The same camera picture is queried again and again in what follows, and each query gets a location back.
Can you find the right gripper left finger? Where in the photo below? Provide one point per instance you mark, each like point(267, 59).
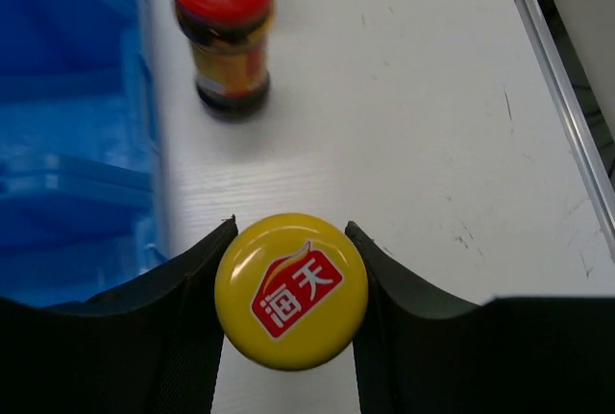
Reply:
point(150, 345)

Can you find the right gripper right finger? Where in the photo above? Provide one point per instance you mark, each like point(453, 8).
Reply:
point(421, 349)

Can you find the green-labelled sauce bottle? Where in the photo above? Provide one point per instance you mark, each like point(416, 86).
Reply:
point(291, 291)

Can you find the blue three-compartment plastic bin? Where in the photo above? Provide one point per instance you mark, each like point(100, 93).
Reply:
point(81, 200)

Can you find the right red-lidded sauce jar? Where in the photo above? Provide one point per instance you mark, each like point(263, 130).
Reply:
point(228, 40)

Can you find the aluminium frame rail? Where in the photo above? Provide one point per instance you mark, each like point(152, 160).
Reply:
point(582, 144)

